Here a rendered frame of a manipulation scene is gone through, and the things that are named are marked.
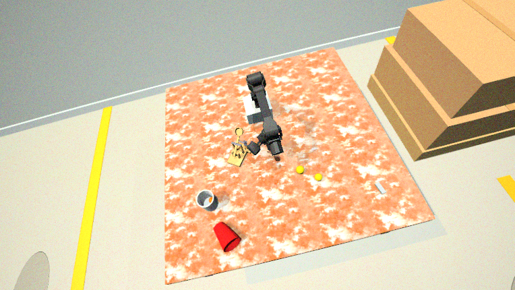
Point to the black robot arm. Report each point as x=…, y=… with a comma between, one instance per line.
x=256, y=83

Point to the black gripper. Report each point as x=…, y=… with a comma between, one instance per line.
x=253, y=147

